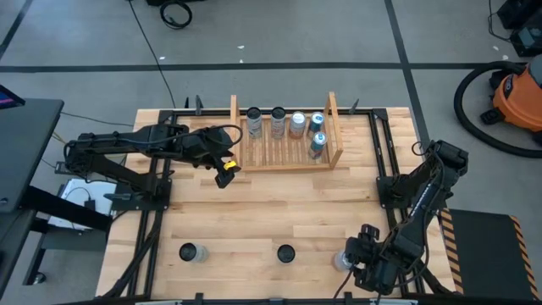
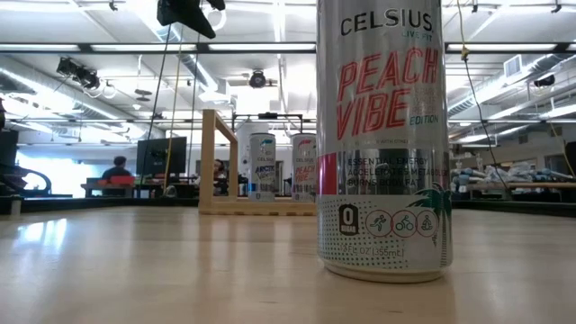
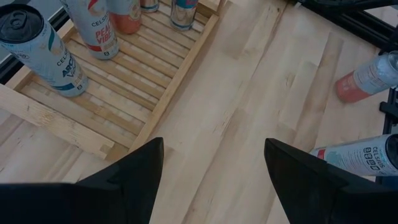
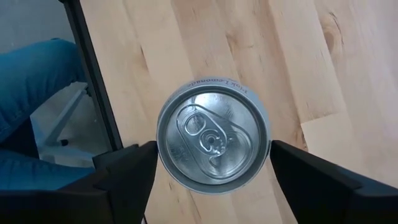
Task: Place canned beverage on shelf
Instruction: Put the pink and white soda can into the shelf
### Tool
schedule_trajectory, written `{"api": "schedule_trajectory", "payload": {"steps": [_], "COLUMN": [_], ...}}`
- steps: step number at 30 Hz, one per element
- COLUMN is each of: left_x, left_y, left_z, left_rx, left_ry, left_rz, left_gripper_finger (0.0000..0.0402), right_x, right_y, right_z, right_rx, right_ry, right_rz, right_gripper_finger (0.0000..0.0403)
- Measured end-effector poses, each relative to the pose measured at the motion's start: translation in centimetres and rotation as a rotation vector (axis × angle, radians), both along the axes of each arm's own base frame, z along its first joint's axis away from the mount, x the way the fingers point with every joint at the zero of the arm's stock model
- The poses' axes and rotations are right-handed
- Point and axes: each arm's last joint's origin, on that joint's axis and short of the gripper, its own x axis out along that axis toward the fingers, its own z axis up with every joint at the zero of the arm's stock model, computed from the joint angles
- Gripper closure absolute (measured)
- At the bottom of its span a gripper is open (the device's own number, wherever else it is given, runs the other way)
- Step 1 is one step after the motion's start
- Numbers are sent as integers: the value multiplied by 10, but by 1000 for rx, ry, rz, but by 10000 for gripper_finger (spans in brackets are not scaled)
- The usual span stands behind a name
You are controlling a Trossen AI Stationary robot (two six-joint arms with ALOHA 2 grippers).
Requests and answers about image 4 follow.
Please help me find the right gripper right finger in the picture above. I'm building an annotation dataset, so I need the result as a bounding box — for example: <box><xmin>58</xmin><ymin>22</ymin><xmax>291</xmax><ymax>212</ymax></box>
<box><xmin>269</xmin><ymin>139</ymin><xmax>398</xmax><ymax>224</ymax></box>

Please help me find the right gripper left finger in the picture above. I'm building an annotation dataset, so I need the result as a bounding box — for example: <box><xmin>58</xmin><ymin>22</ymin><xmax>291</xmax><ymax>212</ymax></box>
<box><xmin>0</xmin><ymin>140</ymin><xmax>160</xmax><ymax>224</ymax></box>

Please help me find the white orange Spindrift can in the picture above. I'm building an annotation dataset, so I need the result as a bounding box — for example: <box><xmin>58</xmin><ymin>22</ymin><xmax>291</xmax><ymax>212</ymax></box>
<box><xmin>155</xmin><ymin>78</ymin><xmax>272</xmax><ymax>195</ymax></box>

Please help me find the white metal bar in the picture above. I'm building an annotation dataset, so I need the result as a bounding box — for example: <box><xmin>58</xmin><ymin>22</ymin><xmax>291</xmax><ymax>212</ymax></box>
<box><xmin>30</xmin><ymin>81</ymin><xmax>108</xmax><ymax>169</ymax></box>

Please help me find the person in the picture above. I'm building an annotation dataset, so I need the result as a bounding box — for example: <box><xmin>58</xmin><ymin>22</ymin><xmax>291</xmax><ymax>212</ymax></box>
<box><xmin>0</xmin><ymin>38</ymin><xmax>97</xmax><ymax>191</ymax></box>

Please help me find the black metal table frame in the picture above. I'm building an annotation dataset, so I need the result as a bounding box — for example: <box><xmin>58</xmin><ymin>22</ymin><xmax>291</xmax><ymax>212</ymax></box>
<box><xmin>58</xmin><ymin>0</ymin><xmax>124</xmax><ymax>152</ymax></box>

